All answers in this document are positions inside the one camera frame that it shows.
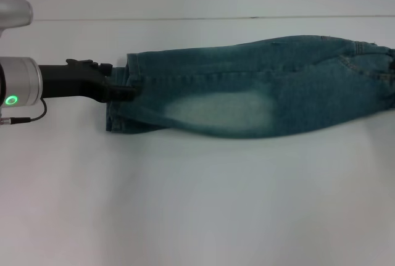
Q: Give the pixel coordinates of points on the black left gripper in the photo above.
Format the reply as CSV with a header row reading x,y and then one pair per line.
x,y
71,81

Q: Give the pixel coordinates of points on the blue denim shorts with print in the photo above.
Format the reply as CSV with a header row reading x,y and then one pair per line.
x,y
247,77

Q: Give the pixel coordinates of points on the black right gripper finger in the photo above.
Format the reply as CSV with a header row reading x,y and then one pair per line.
x,y
392,64

